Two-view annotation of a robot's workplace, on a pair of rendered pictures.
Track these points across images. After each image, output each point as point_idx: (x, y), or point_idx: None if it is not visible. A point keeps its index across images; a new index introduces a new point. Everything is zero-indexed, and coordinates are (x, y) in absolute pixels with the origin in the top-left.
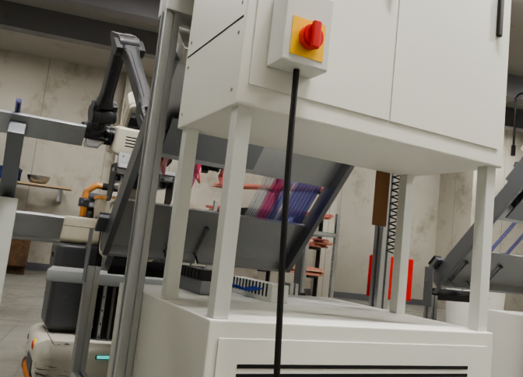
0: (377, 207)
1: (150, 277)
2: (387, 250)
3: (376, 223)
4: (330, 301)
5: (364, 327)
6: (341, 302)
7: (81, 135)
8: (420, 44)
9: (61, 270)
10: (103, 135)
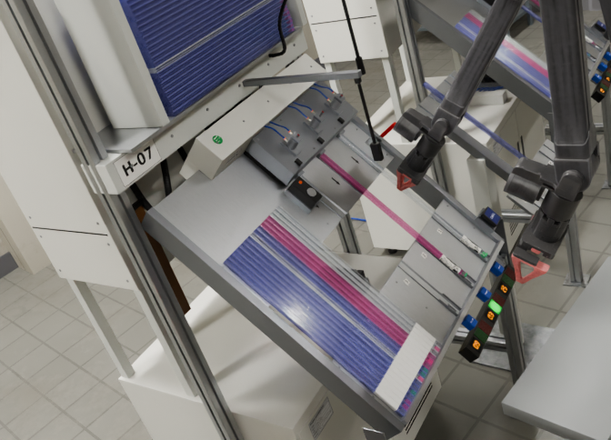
0: (180, 297)
1: (575, 347)
2: None
3: (186, 310)
4: (265, 384)
5: (194, 300)
6: (257, 395)
7: None
8: None
9: (601, 265)
10: None
